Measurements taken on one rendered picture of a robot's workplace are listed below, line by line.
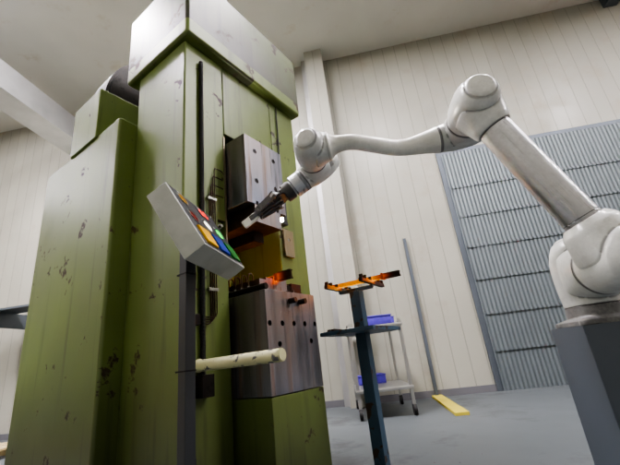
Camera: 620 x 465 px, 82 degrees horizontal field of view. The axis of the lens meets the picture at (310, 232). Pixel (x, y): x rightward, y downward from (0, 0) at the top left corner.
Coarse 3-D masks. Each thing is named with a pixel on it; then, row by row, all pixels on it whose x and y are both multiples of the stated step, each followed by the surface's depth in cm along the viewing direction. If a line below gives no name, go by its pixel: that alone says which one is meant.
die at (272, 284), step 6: (246, 282) 172; (252, 282) 170; (258, 282) 168; (270, 282) 174; (276, 282) 177; (282, 282) 181; (240, 288) 174; (270, 288) 173; (276, 288) 176; (282, 288) 180
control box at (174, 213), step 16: (160, 192) 118; (176, 192) 123; (160, 208) 116; (176, 208) 115; (192, 208) 128; (176, 224) 113; (192, 224) 112; (176, 240) 111; (192, 240) 110; (224, 240) 142; (192, 256) 110; (208, 256) 116; (224, 256) 123; (224, 272) 132
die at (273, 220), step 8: (248, 208) 183; (232, 216) 189; (240, 216) 185; (248, 216) 182; (272, 216) 190; (232, 224) 187; (240, 224) 184; (256, 224) 182; (264, 224) 183; (272, 224) 188; (280, 224) 194; (232, 232) 190; (240, 232) 191; (264, 232) 195; (272, 232) 196
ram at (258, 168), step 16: (240, 144) 190; (256, 144) 197; (240, 160) 187; (256, 160) 193; (272, 160) 206; (240, 176) 184; (256, 176) 189; (272, 176) 201; (240, 192) 182; (256, 192) 185; (240, 208) 184
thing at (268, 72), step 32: (160, 0) 218; (192, 0) 200; (224, 0) 227; (160, 32) 208; (192, 32) 192; (224, 32) 217; (256, 32) 250; (224, 64) 213; (256, 64) 237; (288, 64) 276; (288, 96) 261
